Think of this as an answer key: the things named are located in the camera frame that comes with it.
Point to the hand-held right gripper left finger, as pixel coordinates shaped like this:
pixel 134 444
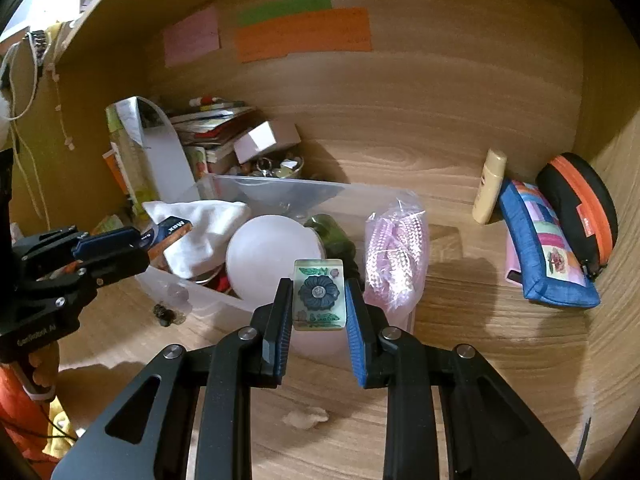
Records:
pixel 282 332

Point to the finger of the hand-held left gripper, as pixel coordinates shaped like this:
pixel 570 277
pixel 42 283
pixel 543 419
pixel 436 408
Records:
pixel 107 240
pixel 120 265

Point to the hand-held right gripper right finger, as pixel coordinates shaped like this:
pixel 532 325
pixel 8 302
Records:
pixel 355 340

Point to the clear resin flower tile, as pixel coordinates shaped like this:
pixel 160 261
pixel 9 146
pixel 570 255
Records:
pixel 318 295

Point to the blue orange small box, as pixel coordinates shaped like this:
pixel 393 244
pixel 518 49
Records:
pixel 170 227

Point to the pink round jar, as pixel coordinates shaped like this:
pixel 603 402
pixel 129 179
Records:
pixel 270 260

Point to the clear plastic storage box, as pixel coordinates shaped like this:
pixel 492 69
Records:
pixel 210 300

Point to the wooden desktop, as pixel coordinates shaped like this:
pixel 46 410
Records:
pixel 450 360

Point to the person's left hand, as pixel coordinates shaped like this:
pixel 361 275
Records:
pixel 44 372

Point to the green paper slip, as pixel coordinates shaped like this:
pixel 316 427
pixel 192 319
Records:
pixel 107 225

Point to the small dark trinket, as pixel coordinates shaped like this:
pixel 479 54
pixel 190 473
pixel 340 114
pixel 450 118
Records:
pixel 166 314

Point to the orange thin book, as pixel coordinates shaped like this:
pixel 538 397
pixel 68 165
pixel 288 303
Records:
pixel 112 170

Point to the green white book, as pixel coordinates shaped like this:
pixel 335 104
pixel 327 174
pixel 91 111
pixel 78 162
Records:
pixel 127 160

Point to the red cloth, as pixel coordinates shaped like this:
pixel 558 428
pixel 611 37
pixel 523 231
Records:
pixel 214 281

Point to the crumpled tissue scrap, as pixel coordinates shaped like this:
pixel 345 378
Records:
pixel 305 417

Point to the pink plastic bag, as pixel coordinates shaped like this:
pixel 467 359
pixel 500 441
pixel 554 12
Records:
pixel 395 260

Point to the white cloth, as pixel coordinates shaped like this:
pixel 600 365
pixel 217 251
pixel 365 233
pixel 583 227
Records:
pixel 210 230

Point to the white standing folder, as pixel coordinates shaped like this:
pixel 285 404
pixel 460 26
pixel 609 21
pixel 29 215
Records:
pixel 167 155

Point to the orange yellow clothing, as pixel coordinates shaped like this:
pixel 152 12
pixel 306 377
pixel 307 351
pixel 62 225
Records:
pixel 15 410

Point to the green glass jar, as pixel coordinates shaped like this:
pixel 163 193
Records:
pixel 332 235

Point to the stack of books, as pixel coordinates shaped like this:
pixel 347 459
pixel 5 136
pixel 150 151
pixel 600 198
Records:
pixel 210 135

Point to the bowl of trinkets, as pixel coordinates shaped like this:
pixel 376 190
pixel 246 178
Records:
pixel 275 167

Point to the red white marker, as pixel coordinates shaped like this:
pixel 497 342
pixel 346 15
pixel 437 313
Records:
pixel 205 102

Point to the pink flat case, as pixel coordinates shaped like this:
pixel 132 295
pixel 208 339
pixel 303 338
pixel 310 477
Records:
pixel 514 265

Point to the small white cardboard box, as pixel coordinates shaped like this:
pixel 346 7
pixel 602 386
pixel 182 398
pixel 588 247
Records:
pixel 267 140

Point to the cream lotion bottle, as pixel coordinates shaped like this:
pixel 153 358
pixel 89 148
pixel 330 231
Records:
pixel 489 190

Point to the blue patchwork pouch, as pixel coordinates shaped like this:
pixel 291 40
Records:
pixel 545 255

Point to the pink paper note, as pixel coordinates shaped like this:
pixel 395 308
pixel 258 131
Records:
pixel 192 37

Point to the black orange zip case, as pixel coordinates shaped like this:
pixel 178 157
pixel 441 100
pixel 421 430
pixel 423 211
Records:
pixel 570 200

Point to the orange paper note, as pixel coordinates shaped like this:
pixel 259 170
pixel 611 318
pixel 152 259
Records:
pixel 305 35

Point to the green paper note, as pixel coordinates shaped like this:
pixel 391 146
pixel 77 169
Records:
pixel 285 9

